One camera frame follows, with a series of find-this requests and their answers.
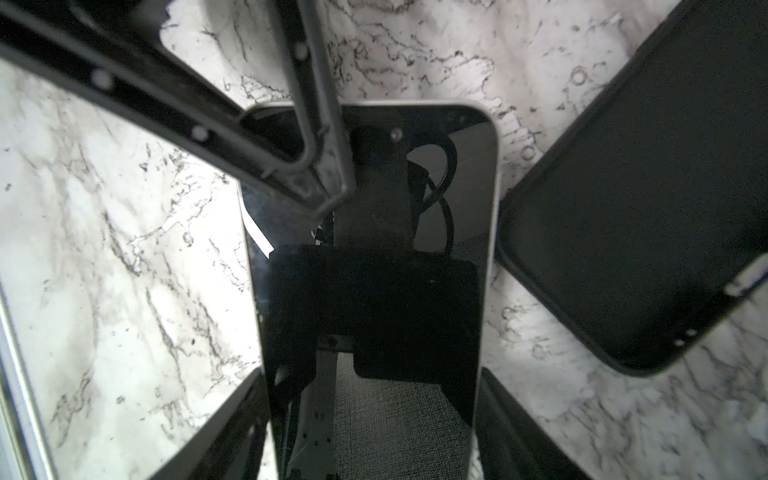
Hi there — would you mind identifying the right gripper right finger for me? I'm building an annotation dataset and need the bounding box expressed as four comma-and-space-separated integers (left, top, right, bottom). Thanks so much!
476, 368, 588, 479

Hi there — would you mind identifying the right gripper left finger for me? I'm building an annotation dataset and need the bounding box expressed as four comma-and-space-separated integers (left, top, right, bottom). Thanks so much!
153, 367, 270, 479

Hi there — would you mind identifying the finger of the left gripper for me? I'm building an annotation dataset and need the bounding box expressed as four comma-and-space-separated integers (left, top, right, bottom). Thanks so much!
1, 1, 356, 219

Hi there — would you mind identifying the black smartphone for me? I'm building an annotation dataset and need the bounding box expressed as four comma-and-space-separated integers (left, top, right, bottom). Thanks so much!
240, 102, 498, 479

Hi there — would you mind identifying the black phone case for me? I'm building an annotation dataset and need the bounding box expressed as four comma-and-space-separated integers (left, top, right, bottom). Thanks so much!
496, 1, 767, 377

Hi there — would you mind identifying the aluminium front rail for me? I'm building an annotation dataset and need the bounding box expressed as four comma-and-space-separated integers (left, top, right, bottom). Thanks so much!
1, 292, 58, 479

